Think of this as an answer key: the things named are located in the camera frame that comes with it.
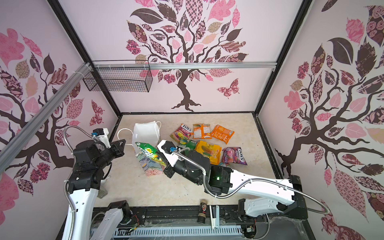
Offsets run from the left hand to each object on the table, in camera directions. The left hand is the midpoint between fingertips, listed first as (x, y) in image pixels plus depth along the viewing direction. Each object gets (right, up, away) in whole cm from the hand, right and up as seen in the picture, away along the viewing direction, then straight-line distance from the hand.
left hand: (126, 143), depth 70 cm
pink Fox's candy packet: (+57, -10, +22) cm, 62 cm away
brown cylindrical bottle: (+37, -36, +2) cm, 51 cm away
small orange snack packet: (+38, +5, +36) cm, 53 cm away
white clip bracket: (+43, -38, 0) cm, 57 cm away
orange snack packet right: (+53, +3, +33) cm, 62 cm away
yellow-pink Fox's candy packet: (+24, +4, +33) cm, 41 cm away
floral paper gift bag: (+4, +4, +19) cm, 20 cm away
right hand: (+20, -1, -16) cm, 26 cm away
